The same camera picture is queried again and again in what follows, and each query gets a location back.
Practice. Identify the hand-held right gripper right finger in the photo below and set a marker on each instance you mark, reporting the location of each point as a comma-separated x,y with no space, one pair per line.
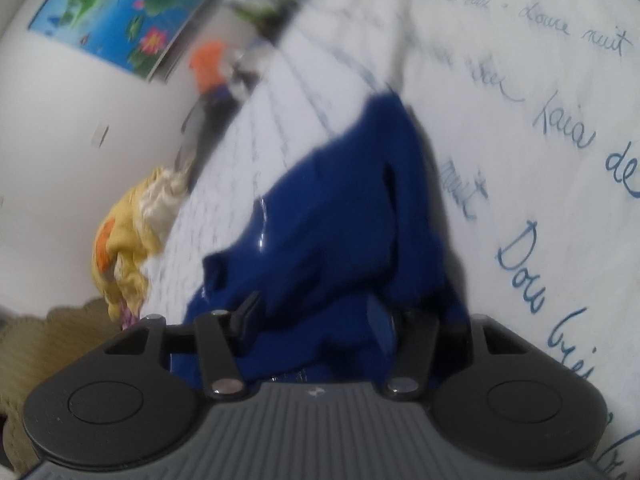
381,317

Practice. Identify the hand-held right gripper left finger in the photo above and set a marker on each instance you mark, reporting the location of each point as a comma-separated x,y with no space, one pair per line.
248,312

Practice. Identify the blue garment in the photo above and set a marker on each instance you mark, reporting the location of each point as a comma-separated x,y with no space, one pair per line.
330,200

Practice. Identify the yellow crumpled blanket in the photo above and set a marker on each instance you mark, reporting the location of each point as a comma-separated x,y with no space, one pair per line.
130,230

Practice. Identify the black bag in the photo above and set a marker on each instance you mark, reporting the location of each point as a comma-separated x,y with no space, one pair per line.
210,115

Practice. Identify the beige woven cushion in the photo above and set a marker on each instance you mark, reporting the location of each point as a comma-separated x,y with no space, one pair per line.
45,340

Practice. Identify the white script-printed bedsheet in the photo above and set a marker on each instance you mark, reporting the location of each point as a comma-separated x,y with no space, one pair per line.
525,135

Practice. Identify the clear plastic bag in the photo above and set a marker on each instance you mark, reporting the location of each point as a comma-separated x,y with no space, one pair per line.
247,67

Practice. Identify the orange cloth item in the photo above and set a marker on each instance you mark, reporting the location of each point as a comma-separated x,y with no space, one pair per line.
207,62

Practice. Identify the white wall switch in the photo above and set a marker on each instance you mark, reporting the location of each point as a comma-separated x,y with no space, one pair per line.
100,135

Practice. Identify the lotus flower wall poster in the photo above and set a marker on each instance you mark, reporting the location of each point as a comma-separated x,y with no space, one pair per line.
125,5

